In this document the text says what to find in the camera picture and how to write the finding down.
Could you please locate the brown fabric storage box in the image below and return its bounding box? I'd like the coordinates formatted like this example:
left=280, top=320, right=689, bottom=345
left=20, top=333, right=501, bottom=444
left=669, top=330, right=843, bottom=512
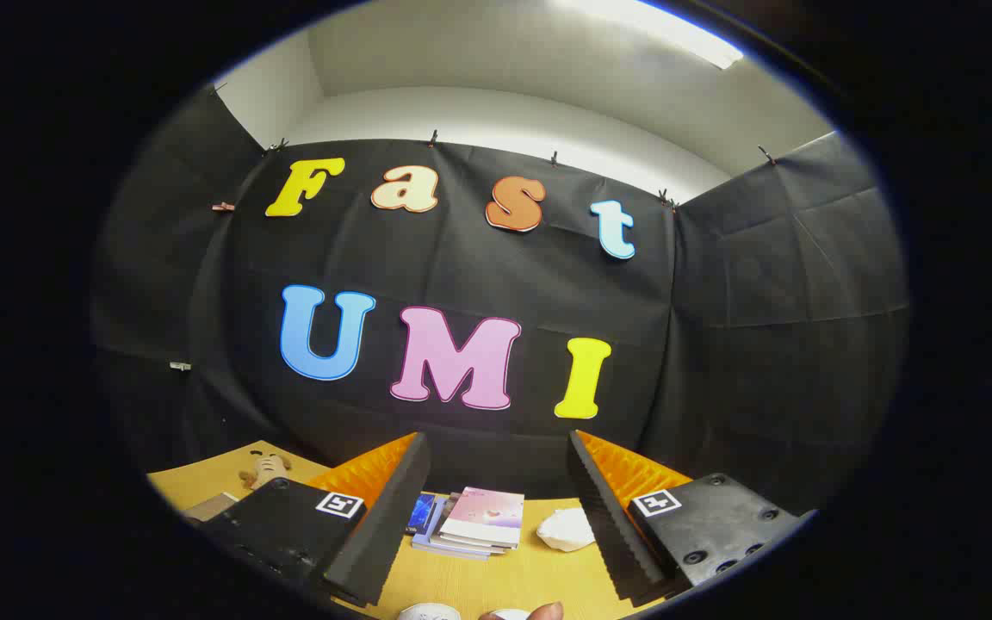
left=182, top=491, right=240, bottom=523

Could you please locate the light blue cover book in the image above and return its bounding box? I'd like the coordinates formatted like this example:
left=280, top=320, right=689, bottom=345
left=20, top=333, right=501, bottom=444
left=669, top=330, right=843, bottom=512
left=412, top=498, right=493, bottom=561

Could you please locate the white plush toy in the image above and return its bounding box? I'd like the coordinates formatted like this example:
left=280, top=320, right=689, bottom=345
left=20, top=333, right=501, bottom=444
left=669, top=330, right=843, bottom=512
left=536, top=506, right=597, bottom=553

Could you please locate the white cover book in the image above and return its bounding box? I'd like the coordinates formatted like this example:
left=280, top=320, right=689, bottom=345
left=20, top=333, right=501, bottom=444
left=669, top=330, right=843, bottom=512
left=427, top=495, right=516, bottom=555

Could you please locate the tan plush dog toy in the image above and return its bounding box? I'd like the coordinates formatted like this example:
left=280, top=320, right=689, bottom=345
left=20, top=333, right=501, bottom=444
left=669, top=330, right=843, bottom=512
left=238, top=452, right=295, bottom=492

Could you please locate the pink cover book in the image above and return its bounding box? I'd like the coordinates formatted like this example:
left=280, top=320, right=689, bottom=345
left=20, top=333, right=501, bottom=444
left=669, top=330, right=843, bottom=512
left=440, top=487, right=525, bottom=549

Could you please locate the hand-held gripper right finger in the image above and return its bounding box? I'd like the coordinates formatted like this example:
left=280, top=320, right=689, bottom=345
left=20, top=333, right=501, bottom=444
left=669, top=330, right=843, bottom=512
left=567, top=429, right=815, bottom=608

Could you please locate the dark blue book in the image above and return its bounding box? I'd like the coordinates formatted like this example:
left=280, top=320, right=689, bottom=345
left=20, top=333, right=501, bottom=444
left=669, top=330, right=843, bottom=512
left=406, top=493, right=437, bottom=536

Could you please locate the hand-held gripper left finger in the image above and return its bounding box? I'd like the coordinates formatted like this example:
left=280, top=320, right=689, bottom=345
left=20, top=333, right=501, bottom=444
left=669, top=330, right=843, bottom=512
left=195, top=432, right=432, bottom=608

